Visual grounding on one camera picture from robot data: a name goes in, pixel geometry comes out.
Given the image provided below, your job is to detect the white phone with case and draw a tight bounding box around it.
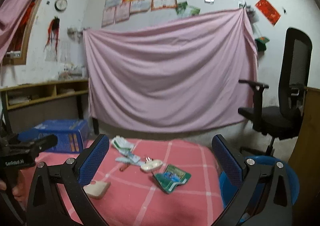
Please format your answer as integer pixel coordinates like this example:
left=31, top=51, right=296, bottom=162
left=83, top=180, right=111, bottom=199

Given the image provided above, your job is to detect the green snack wrapper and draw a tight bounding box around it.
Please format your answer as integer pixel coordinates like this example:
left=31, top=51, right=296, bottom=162
left=152, top=164, right=191, bottom=194

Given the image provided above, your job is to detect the white green paper packet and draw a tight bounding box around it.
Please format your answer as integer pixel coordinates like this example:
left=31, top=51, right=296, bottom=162
left=111, top=135, right=135, bottom=151

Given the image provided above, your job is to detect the white power adapter plug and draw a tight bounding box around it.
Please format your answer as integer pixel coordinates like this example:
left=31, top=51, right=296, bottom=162
left=140, top=156, right=163, bottom=173

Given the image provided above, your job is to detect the person's left hand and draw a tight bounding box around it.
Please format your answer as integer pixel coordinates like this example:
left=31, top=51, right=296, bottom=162
left=11, top=171, right=27, bottom=209

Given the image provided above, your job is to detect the blue plastic bucket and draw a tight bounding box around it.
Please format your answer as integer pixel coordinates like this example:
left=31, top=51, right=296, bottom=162
left=218, top=155, right=300, bottom=224

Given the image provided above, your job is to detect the wooden shelf desk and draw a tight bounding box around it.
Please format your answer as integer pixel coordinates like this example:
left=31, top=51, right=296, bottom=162
left=1, top=79, right=88, bottom=134

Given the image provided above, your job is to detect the wooden cabinet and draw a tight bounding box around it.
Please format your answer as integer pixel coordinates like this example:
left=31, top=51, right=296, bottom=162
left=288, top=88, right=319, bottom=225

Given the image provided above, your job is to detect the blue cardboard box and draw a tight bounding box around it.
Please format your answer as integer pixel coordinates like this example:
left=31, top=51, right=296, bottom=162
left=18, top=119, right=89, bottom=153

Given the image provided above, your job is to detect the black office chair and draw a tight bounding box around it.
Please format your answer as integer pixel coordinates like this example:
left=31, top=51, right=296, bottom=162
left=237, top=27, right=313, bottom=158

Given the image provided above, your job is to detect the large pink hanging sheet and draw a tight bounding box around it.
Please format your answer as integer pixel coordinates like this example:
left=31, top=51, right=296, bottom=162
left=84, top=9, right=258, bottom=133

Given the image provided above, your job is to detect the green hanging box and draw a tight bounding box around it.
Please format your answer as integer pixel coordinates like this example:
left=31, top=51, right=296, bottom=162
left=255, top=37, right=270, bottom=52

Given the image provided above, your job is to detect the wooden window frame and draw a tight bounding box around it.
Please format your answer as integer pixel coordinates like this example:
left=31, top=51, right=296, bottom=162
left=2, top=0, right=42, bottom=65

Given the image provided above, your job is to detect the red tassel wall ornament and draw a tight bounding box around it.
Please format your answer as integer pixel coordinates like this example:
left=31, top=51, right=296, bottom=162
left=45, top=16, right=60, bottom=54

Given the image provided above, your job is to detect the round wall clock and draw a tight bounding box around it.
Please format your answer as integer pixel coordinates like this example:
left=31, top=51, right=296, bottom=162
left=54, top=0, right=68, bottom=12

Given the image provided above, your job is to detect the red paper on wall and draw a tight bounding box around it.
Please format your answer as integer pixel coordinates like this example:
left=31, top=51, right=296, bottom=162
left=255, top=0, right=281, bottom=26

